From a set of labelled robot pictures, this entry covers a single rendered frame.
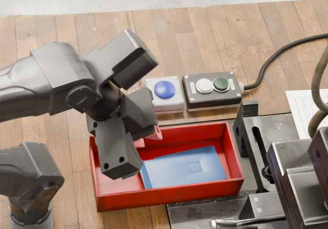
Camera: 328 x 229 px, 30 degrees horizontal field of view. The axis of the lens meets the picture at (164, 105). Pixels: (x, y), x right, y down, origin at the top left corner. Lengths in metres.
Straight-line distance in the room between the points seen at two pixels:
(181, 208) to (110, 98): 0.31
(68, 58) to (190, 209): 0.41
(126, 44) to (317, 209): 0.32
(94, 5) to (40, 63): 1.82
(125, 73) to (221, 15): 0.56
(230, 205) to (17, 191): 0.38
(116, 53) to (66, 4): 1.79
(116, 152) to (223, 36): 0.55
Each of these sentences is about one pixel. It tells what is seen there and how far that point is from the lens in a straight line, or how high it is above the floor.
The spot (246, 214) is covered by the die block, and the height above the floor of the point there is 0.95.
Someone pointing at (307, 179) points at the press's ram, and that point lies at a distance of 0.82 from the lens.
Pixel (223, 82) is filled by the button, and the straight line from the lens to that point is 1.19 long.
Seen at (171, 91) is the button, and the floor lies 0.94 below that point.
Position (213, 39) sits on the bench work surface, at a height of 0.90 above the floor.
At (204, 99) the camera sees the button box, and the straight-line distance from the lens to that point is 1.17.
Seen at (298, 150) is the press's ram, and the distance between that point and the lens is 0.89.
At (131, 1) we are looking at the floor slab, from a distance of 2.61.
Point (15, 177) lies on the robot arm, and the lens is 0.89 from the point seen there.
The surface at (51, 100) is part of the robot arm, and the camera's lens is 0.77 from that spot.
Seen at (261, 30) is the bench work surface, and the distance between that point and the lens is 1.35.
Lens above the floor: 1.86
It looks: 55 degrees down
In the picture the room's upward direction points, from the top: 10 degrees clockwise
